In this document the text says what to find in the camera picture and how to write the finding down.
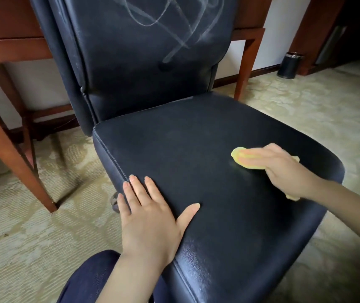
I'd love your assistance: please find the black leather chair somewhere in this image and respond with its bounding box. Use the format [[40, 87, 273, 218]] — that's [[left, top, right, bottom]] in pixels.
[[28, 0, 345, 303]]

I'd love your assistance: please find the red-brown wooden table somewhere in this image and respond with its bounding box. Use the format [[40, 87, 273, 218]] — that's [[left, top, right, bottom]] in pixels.
[[0, 0, 274, 213]]

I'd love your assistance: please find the black waste bin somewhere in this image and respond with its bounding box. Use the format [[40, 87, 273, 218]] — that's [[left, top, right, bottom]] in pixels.
[[277, 52, 304, 79]]

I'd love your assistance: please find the person's left hand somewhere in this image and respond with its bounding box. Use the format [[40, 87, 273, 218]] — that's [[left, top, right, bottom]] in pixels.
[[116, 175, 201, 266]]

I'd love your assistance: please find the navy dress with white trim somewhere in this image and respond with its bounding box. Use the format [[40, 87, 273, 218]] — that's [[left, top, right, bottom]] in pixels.
[[57, 250, 168, 303]]

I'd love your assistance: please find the yellow cleaning cloth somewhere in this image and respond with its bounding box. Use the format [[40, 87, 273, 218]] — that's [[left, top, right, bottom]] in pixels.
[[231, 146, 300, 202]]

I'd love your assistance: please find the person's right forearm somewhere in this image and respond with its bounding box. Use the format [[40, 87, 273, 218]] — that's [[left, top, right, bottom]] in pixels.
[[309, 179, 360, 259]]

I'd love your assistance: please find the person's right hand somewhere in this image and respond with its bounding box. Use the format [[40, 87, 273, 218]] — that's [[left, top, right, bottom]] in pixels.
[[238, 143, 321, 199]]

